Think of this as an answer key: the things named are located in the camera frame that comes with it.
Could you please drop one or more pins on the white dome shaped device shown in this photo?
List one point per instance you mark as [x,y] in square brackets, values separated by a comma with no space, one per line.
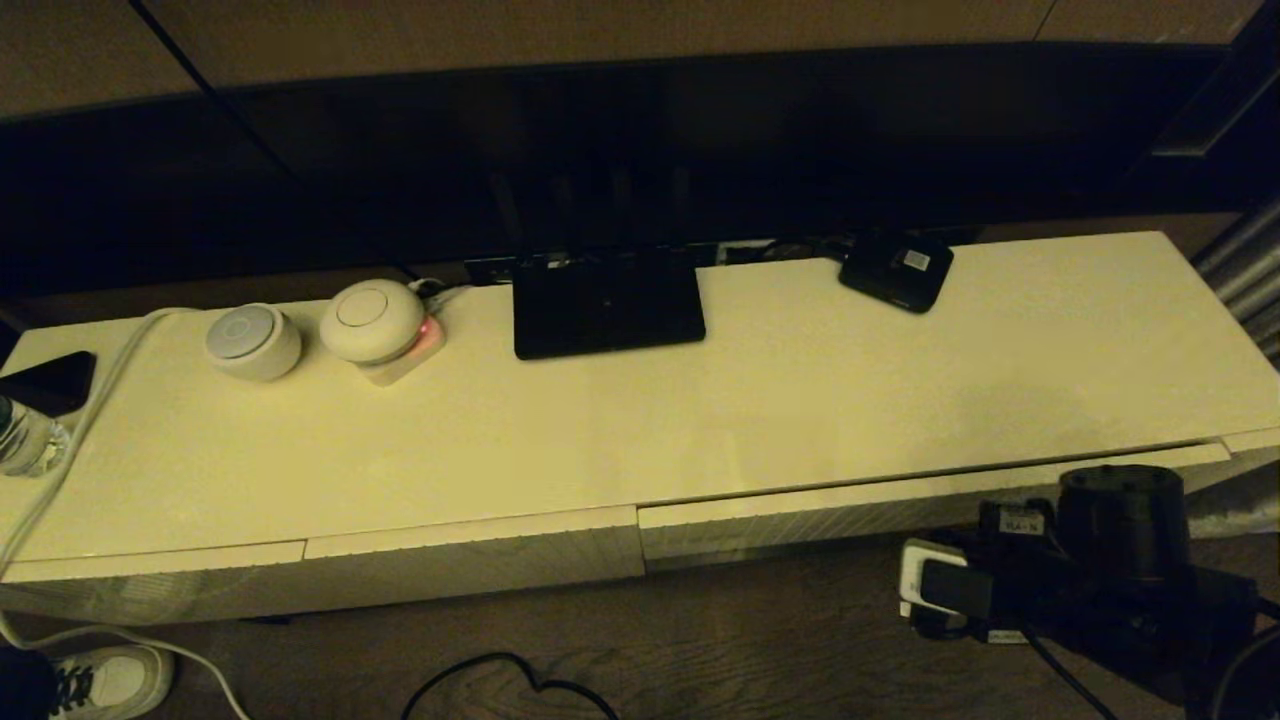
[372,320]

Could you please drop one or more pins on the white ribbed cabinet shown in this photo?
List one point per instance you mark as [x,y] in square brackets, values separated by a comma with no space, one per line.
[500,440]

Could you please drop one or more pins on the white power strip red light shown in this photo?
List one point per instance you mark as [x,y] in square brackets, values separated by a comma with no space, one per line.
[402,372]

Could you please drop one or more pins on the black flat screen television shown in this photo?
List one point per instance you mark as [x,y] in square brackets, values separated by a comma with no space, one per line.
[700,150]

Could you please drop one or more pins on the black television base plate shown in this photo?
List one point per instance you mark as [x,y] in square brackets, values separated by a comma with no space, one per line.
[610,310]

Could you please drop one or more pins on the black set-top box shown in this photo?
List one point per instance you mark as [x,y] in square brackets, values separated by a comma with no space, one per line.
[895,272]

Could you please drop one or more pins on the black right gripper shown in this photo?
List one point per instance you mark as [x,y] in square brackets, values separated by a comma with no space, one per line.
[1025,580]

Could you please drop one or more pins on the dark trouser leg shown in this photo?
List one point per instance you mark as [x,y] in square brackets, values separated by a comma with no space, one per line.
[25,685]

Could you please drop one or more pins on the white sneaker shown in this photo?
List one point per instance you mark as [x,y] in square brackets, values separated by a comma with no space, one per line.
[120,680]

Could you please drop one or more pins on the white speaker with grey top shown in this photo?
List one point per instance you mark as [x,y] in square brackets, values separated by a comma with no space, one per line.
[252,345]

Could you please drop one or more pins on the grey pleated curtain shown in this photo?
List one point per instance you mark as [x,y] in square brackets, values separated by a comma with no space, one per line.
[1245,280]

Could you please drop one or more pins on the white wooden panel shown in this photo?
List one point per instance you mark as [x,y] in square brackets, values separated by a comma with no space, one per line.
[150,590]
[480,560]
[1252,448]

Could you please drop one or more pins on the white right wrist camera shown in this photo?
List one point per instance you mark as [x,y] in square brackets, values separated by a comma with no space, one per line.
[915,580]

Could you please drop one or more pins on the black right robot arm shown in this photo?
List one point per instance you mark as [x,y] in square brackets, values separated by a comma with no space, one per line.
[1120,520]

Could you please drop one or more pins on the clear plastic water bottle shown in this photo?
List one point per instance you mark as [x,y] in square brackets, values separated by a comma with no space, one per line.
[28,440]

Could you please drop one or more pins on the wide white ribbed drawer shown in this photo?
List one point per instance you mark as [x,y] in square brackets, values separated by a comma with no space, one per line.
[800,520]

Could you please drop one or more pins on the black smartphone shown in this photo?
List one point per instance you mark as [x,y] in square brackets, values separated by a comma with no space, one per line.
[50,383]

